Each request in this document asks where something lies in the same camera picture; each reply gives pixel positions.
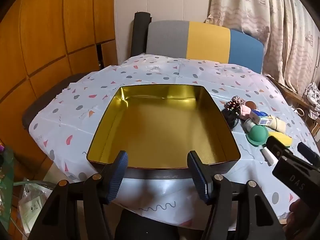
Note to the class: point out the grey yellow blue chair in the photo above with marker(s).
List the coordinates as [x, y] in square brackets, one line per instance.
[207, 42]

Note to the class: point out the yellow sponge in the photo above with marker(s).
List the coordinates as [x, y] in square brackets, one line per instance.
[283, 140]

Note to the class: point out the brown round puff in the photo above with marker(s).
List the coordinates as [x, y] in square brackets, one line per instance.
[251, 105]

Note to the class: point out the pink satin scrunchie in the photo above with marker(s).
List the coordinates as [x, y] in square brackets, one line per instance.
[237, 100]

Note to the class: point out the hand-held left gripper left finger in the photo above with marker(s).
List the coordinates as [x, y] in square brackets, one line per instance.
[117, 175]

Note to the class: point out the black roll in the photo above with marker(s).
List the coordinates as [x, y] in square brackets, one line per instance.
[138, 35]

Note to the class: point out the clear plastic bag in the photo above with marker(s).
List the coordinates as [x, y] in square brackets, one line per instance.
[35, 205]

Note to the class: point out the patterned light blue tablecloth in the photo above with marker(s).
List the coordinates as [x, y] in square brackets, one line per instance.
[75, 120]

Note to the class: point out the pink towel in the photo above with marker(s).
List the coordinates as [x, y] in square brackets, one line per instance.
[245, 112]

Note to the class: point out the gold-lined dark tin box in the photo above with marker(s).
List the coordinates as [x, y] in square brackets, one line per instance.
[160, 125]

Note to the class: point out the beige patterned curtain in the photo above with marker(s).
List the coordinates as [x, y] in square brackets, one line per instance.
[275, 17]

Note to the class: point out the wooden bench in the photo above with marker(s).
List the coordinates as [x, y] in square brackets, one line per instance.
[287, 92]

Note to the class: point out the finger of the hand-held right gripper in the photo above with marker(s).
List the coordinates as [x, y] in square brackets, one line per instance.
[276, 150]
[310, 155]

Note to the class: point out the wooden cabinet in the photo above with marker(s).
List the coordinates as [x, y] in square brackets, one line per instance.
[50, 30]

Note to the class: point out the beige bandage roll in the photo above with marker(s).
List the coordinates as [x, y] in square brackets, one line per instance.
[277, 125]

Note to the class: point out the blue tissue pack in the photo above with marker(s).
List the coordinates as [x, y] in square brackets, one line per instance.
[261, 118]

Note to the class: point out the person's right hand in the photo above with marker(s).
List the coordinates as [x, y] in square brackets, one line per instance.
[301, 217]

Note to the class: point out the white tube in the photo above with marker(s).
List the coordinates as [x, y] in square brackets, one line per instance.
[268, 156]

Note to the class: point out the plaid cloth bag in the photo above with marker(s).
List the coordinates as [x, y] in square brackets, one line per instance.
[312, 100]

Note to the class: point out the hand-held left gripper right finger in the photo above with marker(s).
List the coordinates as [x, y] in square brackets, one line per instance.
[198, 175]

